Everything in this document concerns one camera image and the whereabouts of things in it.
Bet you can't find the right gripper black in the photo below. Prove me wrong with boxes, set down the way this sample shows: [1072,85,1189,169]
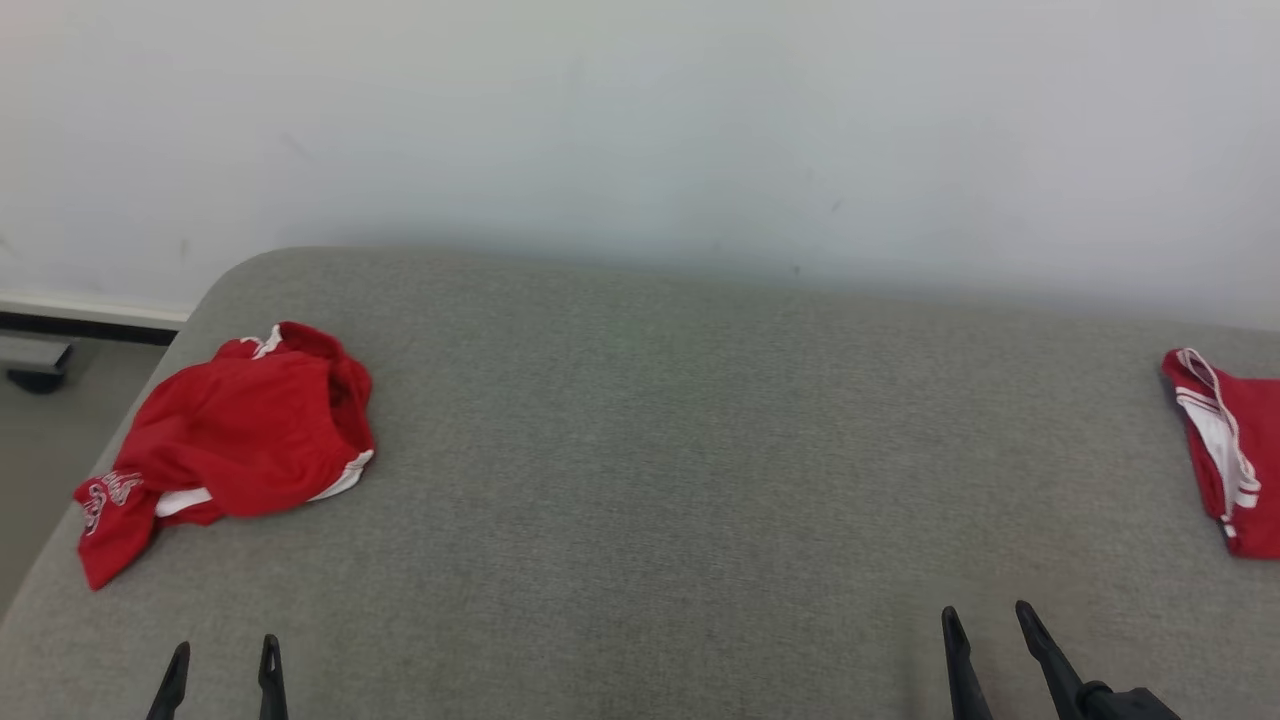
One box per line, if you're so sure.
[941,600,1182,720]

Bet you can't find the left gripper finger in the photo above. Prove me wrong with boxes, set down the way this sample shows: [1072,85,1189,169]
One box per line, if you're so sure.
[147,642,192,720]
[257,634,290,720]

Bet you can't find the red white basketball shorts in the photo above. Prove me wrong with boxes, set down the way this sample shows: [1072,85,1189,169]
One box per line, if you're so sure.
[74,321,377,592]

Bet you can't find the red white basketball jersey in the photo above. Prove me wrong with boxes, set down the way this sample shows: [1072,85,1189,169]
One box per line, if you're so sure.
[1161,347,1280,560]

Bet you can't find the grey wheeled base foot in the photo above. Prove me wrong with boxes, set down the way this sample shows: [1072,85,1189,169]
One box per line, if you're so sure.
[0,334,74,395]

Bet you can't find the dark wall skirting strip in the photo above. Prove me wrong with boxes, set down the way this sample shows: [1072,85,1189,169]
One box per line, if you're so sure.
[0,298,193,347]

